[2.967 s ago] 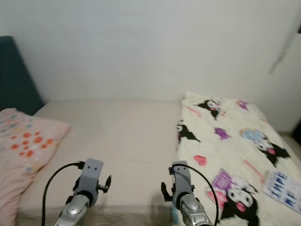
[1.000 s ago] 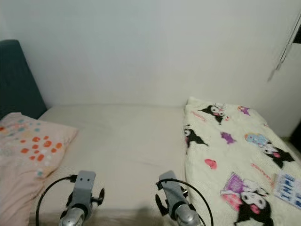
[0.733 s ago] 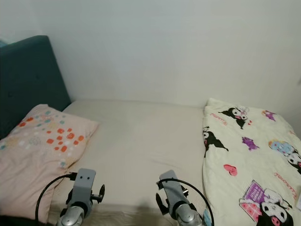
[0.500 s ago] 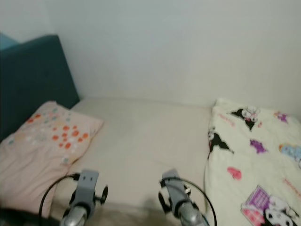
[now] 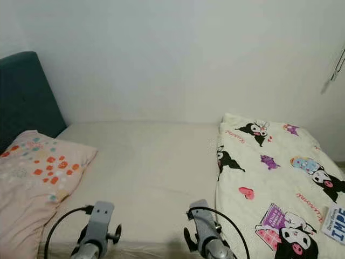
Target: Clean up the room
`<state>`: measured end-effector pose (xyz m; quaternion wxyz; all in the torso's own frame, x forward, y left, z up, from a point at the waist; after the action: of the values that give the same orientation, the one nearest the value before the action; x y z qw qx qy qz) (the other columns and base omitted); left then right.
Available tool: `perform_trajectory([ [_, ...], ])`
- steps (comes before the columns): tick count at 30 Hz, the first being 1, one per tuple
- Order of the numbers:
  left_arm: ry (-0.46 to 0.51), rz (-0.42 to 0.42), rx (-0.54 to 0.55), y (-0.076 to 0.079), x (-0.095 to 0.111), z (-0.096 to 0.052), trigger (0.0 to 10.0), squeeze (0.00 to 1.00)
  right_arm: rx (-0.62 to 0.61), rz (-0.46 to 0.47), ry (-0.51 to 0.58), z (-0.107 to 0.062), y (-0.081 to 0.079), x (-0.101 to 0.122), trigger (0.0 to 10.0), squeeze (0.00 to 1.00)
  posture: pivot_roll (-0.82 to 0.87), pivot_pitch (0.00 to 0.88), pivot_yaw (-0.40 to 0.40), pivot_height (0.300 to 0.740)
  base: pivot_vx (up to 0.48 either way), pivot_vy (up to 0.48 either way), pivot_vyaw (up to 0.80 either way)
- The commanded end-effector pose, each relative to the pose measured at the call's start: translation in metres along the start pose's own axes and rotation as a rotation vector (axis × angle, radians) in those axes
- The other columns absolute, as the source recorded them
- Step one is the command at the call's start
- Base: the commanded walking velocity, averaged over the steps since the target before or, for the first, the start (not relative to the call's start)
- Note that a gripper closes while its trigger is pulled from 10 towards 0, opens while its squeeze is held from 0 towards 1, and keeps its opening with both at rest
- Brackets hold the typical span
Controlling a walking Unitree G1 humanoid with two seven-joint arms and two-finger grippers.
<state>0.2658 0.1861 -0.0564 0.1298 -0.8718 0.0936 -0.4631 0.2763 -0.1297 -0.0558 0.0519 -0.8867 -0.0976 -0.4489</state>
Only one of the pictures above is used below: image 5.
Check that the pink dotted pillow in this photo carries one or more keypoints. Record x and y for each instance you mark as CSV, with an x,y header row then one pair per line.
x,y
32,178

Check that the white blue-lettered book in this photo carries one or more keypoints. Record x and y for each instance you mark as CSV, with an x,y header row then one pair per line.
x,y
335,222

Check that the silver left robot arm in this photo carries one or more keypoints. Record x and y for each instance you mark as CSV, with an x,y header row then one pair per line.
x,y
87,251

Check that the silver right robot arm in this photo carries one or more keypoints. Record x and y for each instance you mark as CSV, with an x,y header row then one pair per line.
x,y
218,251

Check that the beige sheeted mattress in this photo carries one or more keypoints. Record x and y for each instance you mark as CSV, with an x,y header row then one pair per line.
x,y
156,172

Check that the cream cartoon print blanket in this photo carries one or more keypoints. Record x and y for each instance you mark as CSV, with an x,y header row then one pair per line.
x,y
275,178

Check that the white blind wand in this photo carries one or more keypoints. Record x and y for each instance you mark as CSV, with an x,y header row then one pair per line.
x,y
338,63

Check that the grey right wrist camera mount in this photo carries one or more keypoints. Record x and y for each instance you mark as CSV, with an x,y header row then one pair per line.
x,y
205,221

